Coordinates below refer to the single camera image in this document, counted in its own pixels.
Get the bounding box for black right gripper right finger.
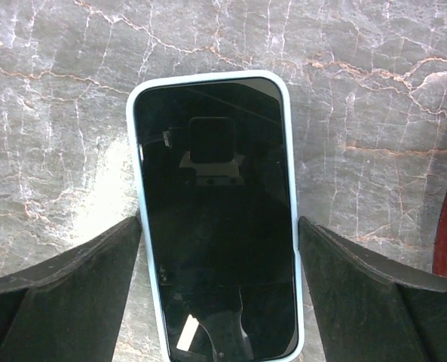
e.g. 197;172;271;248
299;216;447;361

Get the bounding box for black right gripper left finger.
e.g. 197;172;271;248
0;216;142;361

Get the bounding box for blue-cased smartphone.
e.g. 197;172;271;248
126;69;305;361

